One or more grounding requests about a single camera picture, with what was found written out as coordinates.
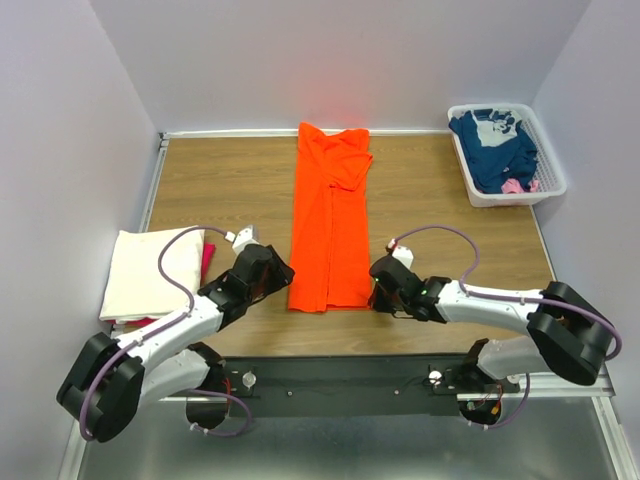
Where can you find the white folded t-shirt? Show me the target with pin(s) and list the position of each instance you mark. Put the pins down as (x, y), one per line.
(135, 287)

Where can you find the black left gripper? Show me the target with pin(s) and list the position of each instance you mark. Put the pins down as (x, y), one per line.
(279, 270)

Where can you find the white plastic laundry basket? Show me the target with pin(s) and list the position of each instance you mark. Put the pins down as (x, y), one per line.
(549, 173)

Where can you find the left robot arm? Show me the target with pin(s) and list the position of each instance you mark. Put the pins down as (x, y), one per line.
(112, 377)

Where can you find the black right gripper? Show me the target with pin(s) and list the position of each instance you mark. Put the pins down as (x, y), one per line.
(378, 293)

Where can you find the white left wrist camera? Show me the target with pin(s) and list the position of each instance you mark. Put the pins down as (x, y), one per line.
(243, 238)

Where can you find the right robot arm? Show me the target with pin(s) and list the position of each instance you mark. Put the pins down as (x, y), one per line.
(556, 329)

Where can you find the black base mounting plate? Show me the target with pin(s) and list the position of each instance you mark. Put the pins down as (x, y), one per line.
(348, 386)

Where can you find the orange t-shirt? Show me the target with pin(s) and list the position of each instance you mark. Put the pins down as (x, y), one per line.
(330, 238)

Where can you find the pink garment in basket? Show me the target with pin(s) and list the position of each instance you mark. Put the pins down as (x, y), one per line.
(514, 186)

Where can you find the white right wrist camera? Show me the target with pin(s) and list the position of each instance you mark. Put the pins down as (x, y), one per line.
(401, 253)

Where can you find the magenta folded t-shirt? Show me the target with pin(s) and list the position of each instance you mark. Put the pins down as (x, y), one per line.
(207, 255)

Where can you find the navy blue printed t-shirt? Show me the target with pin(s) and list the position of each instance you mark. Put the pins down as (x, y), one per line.
(495, 148)

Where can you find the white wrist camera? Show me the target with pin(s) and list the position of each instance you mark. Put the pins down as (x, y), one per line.
(401, 253)
(243, 238)

